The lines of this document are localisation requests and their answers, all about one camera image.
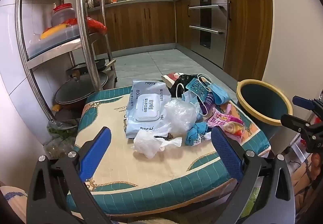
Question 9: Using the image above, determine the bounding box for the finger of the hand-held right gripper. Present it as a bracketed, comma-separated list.
[281, 114, 319, 139]
[292, 96, 323, 114]

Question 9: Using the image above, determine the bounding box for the bag of green vegetables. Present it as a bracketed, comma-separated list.
[44, 120, 79, 159]

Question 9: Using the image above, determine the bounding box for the jar with red lid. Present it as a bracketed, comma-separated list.
[50, 3, 76, 27]

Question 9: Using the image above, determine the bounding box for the stainless steel oven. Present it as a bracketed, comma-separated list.
[188, 0, 228, 69]

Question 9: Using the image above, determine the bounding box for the stainless steel rack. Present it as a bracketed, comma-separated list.
[15, 0, 118, 123]

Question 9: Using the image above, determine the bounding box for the teal wrapper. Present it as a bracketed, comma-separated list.
[185, 122, 212, 146]

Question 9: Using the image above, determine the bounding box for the light blue face mask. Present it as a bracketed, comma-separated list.
[182, 91, 202, 106]

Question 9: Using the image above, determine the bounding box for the white blue patterned cloth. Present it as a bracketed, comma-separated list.
[0, 185, 27, 223]

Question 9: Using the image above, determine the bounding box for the wok with lid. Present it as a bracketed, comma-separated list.
[54, 73, 109, 111]

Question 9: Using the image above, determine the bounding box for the yellow packet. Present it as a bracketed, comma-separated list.
[40, 23, 70, 40]

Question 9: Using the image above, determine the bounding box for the black plastic bag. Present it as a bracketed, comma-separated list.
[168, 74, 197, 98]

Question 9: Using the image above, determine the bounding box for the person's right hand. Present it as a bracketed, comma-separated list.
[310, 153, 323, 189]

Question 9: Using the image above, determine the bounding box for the clear plastic storage box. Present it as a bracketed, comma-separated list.
[26, 24, 98, 60]

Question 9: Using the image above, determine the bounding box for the red plastic bag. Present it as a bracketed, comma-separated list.
[67, 17, 108, 35]

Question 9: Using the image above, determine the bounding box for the pink snack packet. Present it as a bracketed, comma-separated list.
[207, 106, 245, 139]

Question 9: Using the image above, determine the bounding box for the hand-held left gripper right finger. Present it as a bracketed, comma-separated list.
[211, 126, 296, 224]

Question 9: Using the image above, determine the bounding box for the white tissue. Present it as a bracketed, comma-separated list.
[131, 128, 182, 159]

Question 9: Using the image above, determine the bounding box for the red white packet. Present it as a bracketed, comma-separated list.
[161, 72, 185, 85]

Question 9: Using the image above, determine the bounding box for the printed teal cushion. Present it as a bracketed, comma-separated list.
[66, 85, 272, 216]

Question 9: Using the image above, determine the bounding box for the clear plastic bag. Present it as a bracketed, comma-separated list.
[151, 99, 200, 139]

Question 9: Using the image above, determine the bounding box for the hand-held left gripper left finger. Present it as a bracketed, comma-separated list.
[26, 127, 113, 224]

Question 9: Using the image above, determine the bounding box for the white wet wipes pack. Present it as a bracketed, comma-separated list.
[125, 80, 174, 139]

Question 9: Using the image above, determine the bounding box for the teal bin with yellow rim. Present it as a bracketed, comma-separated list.
[236, 79, 294, 139]

